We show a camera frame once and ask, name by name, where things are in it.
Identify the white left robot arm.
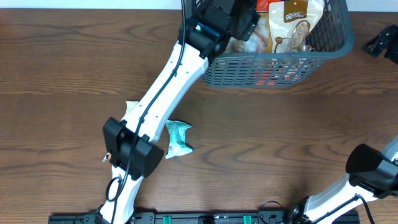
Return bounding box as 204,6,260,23
99,0,259,223

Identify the grey plastic basket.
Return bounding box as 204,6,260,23
183,0,355,90

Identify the beige Paritree dried food bag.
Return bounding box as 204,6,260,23
102,101,138,162

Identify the teal white snack packet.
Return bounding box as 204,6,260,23
165,120,193,159

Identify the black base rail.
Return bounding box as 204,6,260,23
48,208,361,224

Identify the beige Paritree snack bag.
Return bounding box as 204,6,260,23
269,0,325,54

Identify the spaghetti packet orange and tan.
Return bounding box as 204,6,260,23
256,0,282,30

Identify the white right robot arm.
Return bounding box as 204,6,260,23
283,138,397,223

